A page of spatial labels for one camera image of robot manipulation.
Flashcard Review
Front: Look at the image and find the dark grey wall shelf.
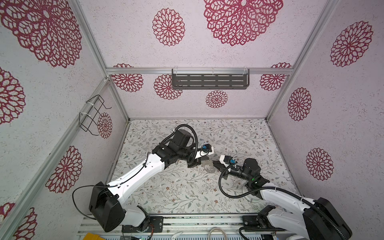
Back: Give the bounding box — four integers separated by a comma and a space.
171, 69, 250, 90

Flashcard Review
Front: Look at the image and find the white round alarm clock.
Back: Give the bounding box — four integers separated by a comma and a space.
242, 186, 262, 204

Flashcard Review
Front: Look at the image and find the silver metal key bottle opener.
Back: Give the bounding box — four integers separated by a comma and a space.
202, 160, 217, 174

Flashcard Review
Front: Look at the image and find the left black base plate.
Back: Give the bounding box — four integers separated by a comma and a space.
122, 216, 164, 234

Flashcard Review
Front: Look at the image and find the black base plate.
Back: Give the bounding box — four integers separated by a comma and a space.
122, 216, 164, 234
242, 215, 284, 232

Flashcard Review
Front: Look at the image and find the white cable loop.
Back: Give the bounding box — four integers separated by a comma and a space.
207, 227, 228, 240

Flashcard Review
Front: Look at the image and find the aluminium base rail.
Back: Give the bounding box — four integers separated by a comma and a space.
77, 212, 328, 236

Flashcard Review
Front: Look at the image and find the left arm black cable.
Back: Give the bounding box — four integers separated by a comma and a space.
71, 151, 151, 221

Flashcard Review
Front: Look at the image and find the yellow object at bottom edge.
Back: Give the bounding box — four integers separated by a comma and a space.
83, 233, 105, 240

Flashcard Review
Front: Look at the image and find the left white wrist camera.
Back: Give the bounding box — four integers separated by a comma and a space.
198, 144, 214, 157

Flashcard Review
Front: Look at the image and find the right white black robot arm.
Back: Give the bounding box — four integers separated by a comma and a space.
213, 155, 353, 240

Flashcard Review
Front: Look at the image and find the black wire wall basket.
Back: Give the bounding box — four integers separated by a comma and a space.
78, 95, 111, 136

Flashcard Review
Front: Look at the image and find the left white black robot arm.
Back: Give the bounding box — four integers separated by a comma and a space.
89, 124, 200, 233

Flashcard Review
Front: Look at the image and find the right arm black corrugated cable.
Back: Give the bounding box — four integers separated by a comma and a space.
218, 161, 349, 240

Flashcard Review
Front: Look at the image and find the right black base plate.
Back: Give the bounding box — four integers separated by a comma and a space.
242, 215, 284, 232

